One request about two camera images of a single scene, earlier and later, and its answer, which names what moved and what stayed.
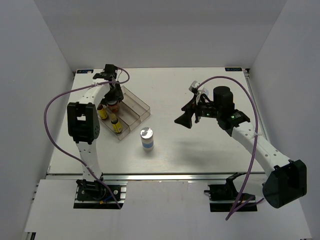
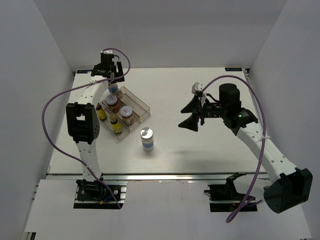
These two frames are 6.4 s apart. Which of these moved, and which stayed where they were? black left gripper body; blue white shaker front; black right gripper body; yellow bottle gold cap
Moved: black left gripper body
Stayed: blue white shaker front; black right gripper body; yellow bottle gold cap
